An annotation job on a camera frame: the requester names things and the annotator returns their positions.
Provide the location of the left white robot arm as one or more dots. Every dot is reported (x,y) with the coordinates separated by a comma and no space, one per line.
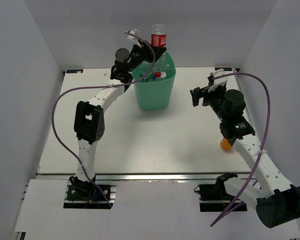
(89,125)

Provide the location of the orange juice bottle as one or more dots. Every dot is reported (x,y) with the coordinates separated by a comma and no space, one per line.
(225,145)

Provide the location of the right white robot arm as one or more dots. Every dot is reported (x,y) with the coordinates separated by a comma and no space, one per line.
(277,200)

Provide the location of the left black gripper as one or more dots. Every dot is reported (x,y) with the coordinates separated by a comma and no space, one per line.
(145,49)

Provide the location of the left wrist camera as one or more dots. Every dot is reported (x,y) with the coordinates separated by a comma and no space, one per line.
(132,35)

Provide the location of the green plastic bin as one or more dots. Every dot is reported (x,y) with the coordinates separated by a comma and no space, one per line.
(156,95)

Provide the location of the aluminium frame rail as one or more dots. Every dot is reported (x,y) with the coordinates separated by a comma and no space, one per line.
(140,177)

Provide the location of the bottle green blue label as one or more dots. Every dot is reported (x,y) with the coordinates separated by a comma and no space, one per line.
(147,74)

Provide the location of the bottle red label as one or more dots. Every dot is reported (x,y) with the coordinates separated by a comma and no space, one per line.
(158,41)

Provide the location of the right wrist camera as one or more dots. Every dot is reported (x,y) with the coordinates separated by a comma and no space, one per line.
(215,83)

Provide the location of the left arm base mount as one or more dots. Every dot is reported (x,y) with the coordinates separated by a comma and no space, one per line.
(85,195)

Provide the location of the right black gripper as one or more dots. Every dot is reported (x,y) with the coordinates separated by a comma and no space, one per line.
(197,94)

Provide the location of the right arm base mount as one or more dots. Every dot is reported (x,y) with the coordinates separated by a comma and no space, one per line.
(213,197)

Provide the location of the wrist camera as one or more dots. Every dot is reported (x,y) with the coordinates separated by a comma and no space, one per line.
(132,35)
(215,83)

